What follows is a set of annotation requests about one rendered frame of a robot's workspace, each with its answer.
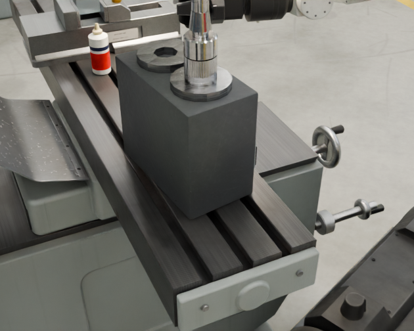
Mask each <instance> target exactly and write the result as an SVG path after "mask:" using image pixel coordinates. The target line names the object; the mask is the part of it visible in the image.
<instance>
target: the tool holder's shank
mask: <svg viewBox="0 0 414 331"><path fill-rule="evenodd" d="M189 29H190V30H191V31H192V35H193V36H194V37H197V38H204V37H207V36H208V35H209V31H210V30H211V29H212V23H211V18H210V0H191V16H190V21H189Z"/></svg>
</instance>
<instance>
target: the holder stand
mask: <svg viewBox="0 0 414 331"><path fill-rule="evenodd" d="M115 59H116V72H117V79H118V92H119V99H120V112H121V119H122V132H123V139H124V151H125V152H126V153H127V154H128V155H129V156H130V158H131V159H132V160H133V161H134V162H135V163H136V164H137V165H138V166H139V167H140V168H141V169H142V170H143V171H144V172H145V173H146V174H147V175H148V176H149V177H150V178H151V179H152V180H153V181H154V182H155V183H156V184H157V185H158V187H159V188H160V189H161V190H162V191H163V192H164V193H165V194H166V195H167V196H168V197H169V198H170V199H171V201H172V202H173V203H174V204H175V205H176V206H177V207H178V208H179V209H180V210H181V211H182V212H183V213H184V214H185V215H186V216H187V217H188V218H189V219H194V218H196V217H199V216H201V215H204V214H205V213H208V212H210V211H213V210H215V209H218V208H220V207H222V206H224V205H226V204H229V203H231V202H234V201H235V200H238V199H240V198H242V197H245V196H247V195H249V194H252V190H253V178H254V156H255V144H256V122H257V110H258V92H257V91H255V90H253V89H252V88H251V87H249V86H248V85H247V84H245V83H243V82H242V81H241V80H239V79H238V78H236V77H235V76H233V75H232V74H230V73H229V72H228V71H227V70H226V69H223V68H222V67H220V66H219V65H218V74H217V80H216V81H215V82H214V83H212V84H210V85H205V86H197V85H191V84H189V83H187V82H186V81H185V78H184V52H183V41H182V40H181V39H179V38H177V39H173V40H158V41H151V42H149V43H146V44H144V45H142V46H141V47H140V48H139V49H137V50H134V51H130V52H127V53H123V54H120V55H116V56H115Z"/></svg>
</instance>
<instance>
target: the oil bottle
mask: <svg viewBox="0 0 414 331"><path fill-rule="evenodd" d="M88 38H89V48H90V55H91V65H92V70H93V73H94V74H97V75H105V74H108V73H109V72H110V71H111V63H110V51H109V45H108V35H107V33H104V32H103V31H102V29H100V28H99V25H98V23H95V29H94V30H93V33H91V34H89V35H88Z"/></svg>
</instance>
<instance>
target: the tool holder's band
mask: <svg viewBox="0 0 414 331"><path fill-rule="evenodd" d="M183 42H184V44H185V45H186V46H188V47H190V48H194V49H207V48H210V47H213V46H214V45H216V44H217V42H218V35H217V33H216V32H214V31H213V30H210V31H209V35H208V36H207V37H204V38H197V37H194V36H193V35H192V31H191V30H189V31H187V32H185V33H184V35H183Z"/></svg>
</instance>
